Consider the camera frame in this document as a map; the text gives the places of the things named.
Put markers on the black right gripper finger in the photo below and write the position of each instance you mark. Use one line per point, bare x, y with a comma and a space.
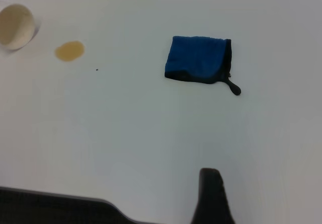
212, 198

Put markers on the blue microfibre cloth black trim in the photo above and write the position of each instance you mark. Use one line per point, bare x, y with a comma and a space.
196, 58

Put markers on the white paper coffee cup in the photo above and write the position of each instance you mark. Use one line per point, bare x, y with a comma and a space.
15, 25

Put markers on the tan coffee spill puddle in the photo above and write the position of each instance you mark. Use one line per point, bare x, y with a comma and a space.
69, 51

